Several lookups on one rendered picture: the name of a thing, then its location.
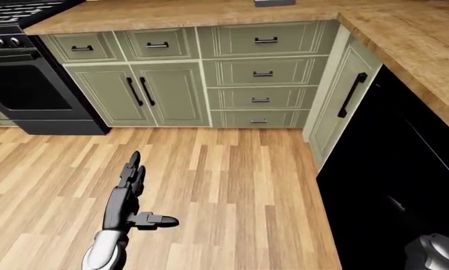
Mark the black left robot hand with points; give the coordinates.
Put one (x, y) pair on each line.
(117, 206)

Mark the black oven door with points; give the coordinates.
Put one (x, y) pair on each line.
(25, 87)

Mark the narrow green cabinet door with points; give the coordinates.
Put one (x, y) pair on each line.
(336, 126)

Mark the black dishwasher door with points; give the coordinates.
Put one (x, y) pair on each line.
(389, 174)

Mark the black stove bottom drawer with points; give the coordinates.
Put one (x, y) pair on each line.
(59, 127)

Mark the black oven range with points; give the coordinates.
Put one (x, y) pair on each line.
(40, 84)

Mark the small green cabinet drawer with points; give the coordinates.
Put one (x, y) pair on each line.
(82, 47)
(157, 44)

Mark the wide green cabinet drawer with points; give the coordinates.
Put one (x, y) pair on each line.
(261, 98)
(258, 119)
(266, 39)
(263, 72)

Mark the dark box on counter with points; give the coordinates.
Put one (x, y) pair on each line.
(274, 2)

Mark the wooden kitchen countertop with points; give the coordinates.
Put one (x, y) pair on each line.
(396, 33)

